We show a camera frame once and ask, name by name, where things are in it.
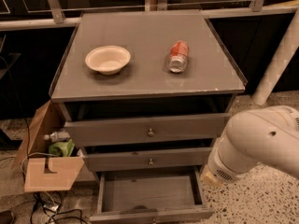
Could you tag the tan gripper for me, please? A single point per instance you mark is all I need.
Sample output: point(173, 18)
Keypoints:
point(219, 168)

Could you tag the grey bottom drawer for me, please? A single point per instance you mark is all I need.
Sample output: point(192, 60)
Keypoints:
point(151, 196)

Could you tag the grey drawer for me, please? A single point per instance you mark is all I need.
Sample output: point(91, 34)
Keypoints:
point(106, 132)
point(146, 159)
point(151, 196)

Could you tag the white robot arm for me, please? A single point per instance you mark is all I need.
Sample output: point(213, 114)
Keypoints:
point(269, 136)

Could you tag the grey middle drawer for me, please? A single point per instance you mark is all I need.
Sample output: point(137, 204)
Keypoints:
point(146, 159)

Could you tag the grey top drawer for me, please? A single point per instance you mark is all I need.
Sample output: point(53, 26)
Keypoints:
point(106, 132)

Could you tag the grey drawer cabinet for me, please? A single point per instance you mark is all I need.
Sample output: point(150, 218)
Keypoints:
point(145, 87)

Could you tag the red label plastic bottle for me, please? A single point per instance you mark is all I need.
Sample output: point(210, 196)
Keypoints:
point(178, 57)

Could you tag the green bag in box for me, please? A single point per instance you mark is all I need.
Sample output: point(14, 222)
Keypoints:
point(62, 149)

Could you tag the white paper bowl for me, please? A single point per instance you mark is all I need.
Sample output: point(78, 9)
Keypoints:
point(108, 60)

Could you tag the clear bottle in box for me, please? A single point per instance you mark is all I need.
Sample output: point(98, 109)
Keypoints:
point(57, 136)

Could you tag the white diagonal pole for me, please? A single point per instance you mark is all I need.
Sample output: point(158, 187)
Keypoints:
point(280, 60)

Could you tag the brown cardboard box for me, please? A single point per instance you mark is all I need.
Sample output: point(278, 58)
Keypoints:
point(44, 172)

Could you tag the dark shoe on floor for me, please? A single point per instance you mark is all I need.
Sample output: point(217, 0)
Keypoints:
point(6, 217)

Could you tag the metal railing frame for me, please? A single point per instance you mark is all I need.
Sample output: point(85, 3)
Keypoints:
point(31, 14)

